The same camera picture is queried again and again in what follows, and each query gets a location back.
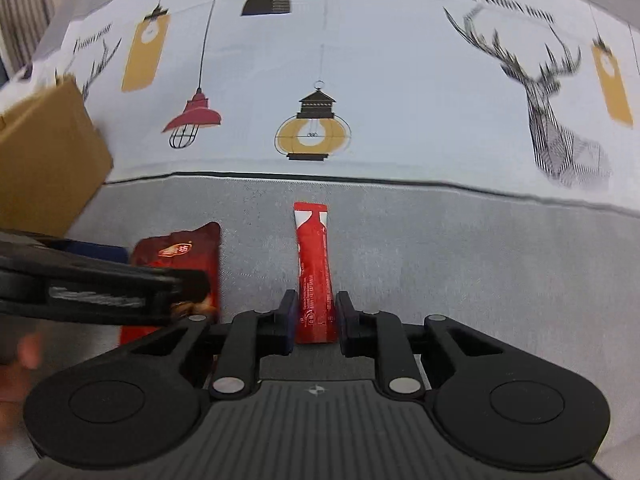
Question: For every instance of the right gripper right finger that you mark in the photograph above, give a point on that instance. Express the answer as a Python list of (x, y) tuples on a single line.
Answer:
[(391, 344)]

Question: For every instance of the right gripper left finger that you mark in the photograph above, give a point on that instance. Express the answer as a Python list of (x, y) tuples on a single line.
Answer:
[(241, 344)]

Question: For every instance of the red stick sachet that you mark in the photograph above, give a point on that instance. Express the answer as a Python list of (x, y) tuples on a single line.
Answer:
[(317, 323)]

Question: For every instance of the dark red snack bag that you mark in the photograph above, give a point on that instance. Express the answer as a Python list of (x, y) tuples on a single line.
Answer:
[(198, 249)]

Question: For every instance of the person left hand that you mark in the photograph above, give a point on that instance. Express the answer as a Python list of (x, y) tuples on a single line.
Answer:
[(16, 381)]

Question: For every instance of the brown cardboard box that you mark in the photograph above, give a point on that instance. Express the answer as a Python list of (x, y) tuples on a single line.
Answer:
[(53, 160)]

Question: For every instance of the grey curtain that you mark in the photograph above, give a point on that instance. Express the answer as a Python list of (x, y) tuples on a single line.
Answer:
[(22, 10)]

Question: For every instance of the white printed sofa cover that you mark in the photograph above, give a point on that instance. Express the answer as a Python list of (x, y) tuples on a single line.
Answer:
[(532, 98)]

